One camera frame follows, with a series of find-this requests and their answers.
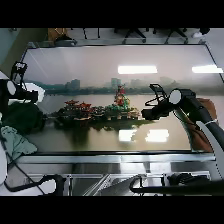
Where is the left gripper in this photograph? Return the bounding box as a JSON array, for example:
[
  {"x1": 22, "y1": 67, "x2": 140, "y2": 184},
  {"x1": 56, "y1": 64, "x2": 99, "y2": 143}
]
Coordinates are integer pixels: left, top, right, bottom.
[{"x1": 16, "y1": 89, "x2": 40, "y2": 103}]

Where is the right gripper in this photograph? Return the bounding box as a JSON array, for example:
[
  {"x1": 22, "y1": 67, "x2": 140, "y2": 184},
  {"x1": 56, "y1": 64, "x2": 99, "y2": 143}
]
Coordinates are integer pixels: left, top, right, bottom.
[{"x1": 141, "y1": 99, "x2": 175, "y2": 121}]

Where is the dark green garment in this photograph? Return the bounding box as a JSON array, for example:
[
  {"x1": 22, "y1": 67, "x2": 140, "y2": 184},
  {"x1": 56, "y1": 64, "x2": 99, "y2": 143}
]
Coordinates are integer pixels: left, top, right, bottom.
[{"x1": 2, "y1": 101, "x2": 47, "y2": 135}]

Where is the light green garment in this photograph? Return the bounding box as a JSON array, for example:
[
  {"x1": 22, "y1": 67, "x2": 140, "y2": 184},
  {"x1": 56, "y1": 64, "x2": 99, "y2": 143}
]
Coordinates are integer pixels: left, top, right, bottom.
[{"x1": 0, "y1": 125, "x2": 38, "y2": 162}]

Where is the brown garment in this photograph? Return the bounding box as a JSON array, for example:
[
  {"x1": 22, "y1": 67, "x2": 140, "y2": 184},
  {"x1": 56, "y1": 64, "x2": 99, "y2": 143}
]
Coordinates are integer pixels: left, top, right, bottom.
[{"x1": 185, "y1": 97, "x2": 218, "y2": 153}]

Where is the black office chair base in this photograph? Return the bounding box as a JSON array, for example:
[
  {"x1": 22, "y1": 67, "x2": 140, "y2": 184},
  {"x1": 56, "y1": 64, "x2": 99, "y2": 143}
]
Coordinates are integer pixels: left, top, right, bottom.
[
  {"x1": 121, "y1": 28, "x2": 148, "y2": 45},
  {"x1": 164, "y1": 28, "x2": 190, "y2": 45}
]

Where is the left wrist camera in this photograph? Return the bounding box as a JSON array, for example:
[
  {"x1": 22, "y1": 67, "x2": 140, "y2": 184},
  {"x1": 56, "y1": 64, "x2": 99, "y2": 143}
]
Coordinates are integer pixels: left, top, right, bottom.
[{"x1": 10, "y1": 61, "x2": 28, "y2": 92}]

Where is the silver frame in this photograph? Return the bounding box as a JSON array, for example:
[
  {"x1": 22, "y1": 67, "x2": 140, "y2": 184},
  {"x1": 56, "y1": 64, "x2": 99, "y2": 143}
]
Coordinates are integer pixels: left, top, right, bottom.
[{"x1": 5, "y1": 151, "x2": 221, "y2": 196}]

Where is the black cable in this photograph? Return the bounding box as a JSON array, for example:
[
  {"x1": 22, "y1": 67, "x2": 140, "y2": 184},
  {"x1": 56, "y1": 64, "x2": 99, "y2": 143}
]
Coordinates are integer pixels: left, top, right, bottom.
[{"x1": 4, "y1": 156, "x2": 48, "y2": 196}]

